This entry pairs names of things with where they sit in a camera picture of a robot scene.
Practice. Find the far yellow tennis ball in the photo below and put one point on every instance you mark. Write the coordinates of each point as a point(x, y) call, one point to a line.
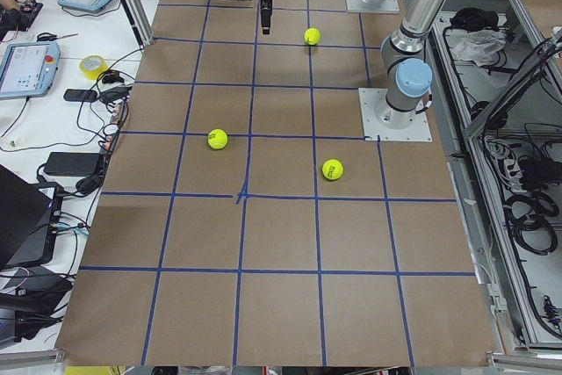
point(312, 36)

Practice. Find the yellow tennis ball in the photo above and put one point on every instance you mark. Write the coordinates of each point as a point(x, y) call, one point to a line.
point(332, 169)
point(312, 36)
point(217, 139)

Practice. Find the left yellow tennis ball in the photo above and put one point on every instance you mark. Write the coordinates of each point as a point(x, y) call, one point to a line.
point(217, 139)

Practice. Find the right yellow tennis ball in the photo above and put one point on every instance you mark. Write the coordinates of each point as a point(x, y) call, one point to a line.
point(332, 169)

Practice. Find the yellow tape roll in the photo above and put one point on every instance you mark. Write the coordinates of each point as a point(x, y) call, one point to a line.
point(93, 66)

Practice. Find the black smartphone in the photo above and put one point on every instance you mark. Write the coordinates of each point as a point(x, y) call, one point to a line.
point(80, 95)

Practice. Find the brown paper table cover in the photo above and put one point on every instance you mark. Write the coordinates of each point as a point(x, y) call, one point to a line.
point(248, 255)

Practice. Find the white crumpled cloth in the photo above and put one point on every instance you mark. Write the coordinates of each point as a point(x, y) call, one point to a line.
point(481, 47)

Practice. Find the near blue teach pendant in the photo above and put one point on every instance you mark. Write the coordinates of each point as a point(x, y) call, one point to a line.
point(28, 69)

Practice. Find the black power adapter brick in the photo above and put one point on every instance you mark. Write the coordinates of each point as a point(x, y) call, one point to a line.
point(72, 164)

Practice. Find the black laptop computer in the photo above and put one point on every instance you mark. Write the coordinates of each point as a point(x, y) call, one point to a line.
point(29, 215)

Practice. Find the black handled scissors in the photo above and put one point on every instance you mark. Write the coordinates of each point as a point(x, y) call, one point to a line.
point(47, 36)

